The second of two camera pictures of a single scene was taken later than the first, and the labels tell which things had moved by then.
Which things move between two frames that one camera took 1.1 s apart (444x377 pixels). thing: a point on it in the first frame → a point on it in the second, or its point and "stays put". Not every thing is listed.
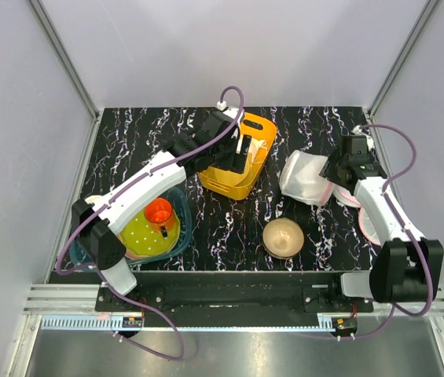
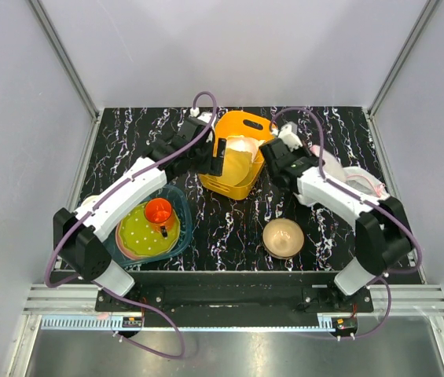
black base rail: x=231 y=298 stays put
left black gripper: x=236 y=162 → x=214 y=165
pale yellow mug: x=97 y=199 stays put
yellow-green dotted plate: x=142 y=236 stays put
